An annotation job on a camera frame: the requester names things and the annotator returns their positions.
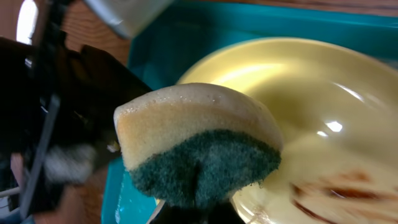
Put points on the yellow plate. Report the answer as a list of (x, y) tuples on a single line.
[(337, 110)]

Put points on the teal plastic tray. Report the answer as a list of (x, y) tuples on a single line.
[(187, 31)]

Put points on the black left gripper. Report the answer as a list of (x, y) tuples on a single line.
[(57, 110)]

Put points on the green yellow sponge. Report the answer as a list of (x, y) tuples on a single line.
[(193, 145)]

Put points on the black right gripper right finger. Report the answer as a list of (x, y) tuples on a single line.
[(223, 213)]

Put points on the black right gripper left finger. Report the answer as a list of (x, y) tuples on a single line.
[(166, 214)]

